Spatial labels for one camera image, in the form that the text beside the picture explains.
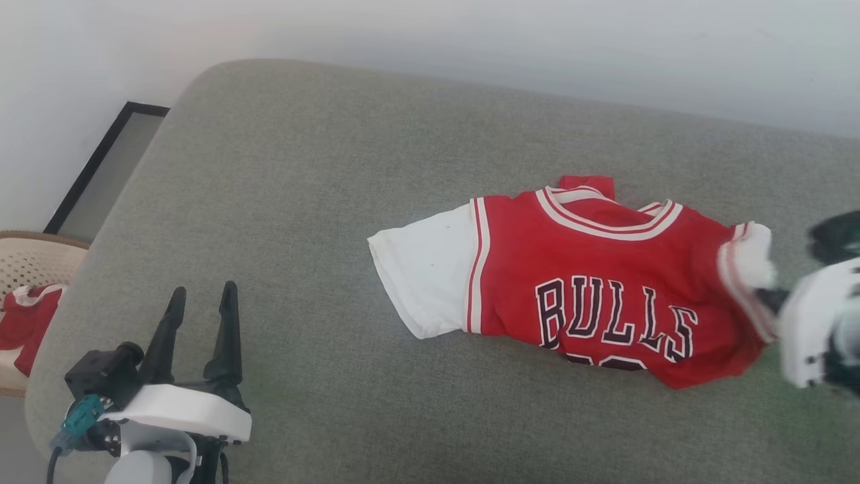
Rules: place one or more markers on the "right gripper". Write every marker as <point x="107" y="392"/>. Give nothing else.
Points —
<point x="836" y="238"/>

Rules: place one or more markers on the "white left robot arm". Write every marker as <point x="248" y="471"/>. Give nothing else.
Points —
<point x="134" y="470"/>

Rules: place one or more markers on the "red Bulls basketball jersey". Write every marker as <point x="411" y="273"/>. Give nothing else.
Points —
<point x="537" y="269"/>

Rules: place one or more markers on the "red and white garment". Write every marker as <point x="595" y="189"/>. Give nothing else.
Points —
<point x="23" y="323"/>

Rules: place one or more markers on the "black framed panel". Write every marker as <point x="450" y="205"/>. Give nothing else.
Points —
<point x="107" y="181"/>

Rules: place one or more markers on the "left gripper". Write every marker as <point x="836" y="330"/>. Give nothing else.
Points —
<point x="208" y="464"/>

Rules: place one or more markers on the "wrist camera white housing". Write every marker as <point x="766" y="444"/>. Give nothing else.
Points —
<point x="181" y="407"/>
<point x="813" y="316"/>

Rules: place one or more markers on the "grey fabric sofa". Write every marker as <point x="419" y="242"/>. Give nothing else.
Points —
<point x="302" y="235"/>

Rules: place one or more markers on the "right wrist camera white housing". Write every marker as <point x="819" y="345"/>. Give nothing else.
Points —
<point x="813" y="316"/>

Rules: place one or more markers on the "beige plastic laundry basket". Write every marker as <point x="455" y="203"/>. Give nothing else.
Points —
<point x="33" y="262"/>

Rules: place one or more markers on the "left wrist camera white housing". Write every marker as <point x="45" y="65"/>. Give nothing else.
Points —
<point x="181" y="407"/>

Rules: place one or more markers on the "black camera block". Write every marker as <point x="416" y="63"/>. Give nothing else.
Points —
<point x="101" y="376"/>

